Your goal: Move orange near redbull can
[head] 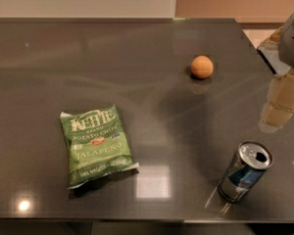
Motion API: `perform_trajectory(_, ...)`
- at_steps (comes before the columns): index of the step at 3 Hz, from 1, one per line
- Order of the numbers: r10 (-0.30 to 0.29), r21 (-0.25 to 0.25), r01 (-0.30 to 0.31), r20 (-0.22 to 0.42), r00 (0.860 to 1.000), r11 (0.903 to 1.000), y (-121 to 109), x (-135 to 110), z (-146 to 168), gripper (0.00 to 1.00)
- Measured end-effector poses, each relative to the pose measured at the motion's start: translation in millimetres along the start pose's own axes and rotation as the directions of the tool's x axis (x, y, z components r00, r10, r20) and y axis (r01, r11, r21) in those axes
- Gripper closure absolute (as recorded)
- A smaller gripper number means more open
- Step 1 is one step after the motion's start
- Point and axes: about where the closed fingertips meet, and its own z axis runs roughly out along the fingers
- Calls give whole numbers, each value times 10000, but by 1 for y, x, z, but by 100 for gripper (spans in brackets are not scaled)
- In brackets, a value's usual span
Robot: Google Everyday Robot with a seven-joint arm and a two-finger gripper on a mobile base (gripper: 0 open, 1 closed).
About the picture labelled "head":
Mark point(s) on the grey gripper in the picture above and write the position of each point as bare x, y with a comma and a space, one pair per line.
292, 44

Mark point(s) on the orange fruit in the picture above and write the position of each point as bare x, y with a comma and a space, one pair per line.
202, 67

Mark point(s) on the silver blue redbull can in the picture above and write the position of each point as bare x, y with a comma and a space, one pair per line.
249, 163

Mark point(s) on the green Kettle chips bag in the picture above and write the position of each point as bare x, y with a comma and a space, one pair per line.
97, 145

